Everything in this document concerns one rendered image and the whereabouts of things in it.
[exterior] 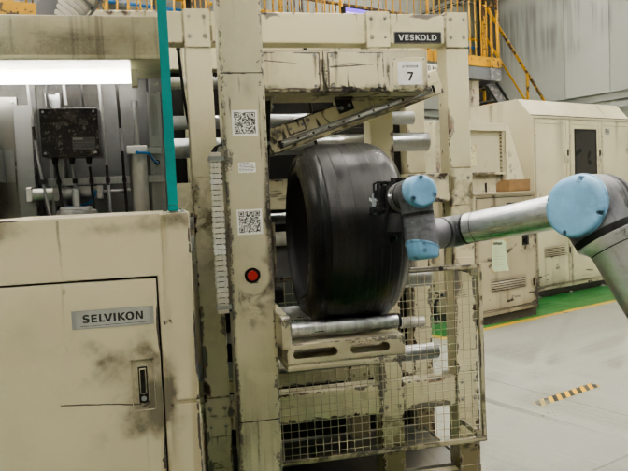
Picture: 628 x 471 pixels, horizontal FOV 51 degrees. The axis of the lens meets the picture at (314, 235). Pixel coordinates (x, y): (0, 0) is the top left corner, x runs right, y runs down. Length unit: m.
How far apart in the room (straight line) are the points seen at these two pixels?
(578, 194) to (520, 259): 5.53
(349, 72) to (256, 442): 1.25
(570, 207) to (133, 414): 0.91
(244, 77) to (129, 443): 1.10
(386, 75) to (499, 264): 4.39
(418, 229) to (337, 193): 0.39
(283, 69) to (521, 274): 4.90
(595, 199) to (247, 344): 1.13
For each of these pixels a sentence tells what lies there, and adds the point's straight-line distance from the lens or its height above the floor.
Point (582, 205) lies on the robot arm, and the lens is 1.30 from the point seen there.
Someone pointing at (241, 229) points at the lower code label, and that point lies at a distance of 1.97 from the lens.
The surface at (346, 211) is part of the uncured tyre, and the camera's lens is 1.84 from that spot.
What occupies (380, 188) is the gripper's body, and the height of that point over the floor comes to 1.30.
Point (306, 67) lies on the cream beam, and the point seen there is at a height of 1.72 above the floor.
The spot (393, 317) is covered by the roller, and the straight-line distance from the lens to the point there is 2.03.
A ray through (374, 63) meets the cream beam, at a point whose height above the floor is 1.73.
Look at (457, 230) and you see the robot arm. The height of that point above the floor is 1.19.
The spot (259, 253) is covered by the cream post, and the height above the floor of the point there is 1.12.
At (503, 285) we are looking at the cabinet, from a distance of 6.65.
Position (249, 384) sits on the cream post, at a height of 0.73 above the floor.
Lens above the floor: 1.29
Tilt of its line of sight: 3 degrees down
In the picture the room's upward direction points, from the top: 3 degrees counter-clockwise
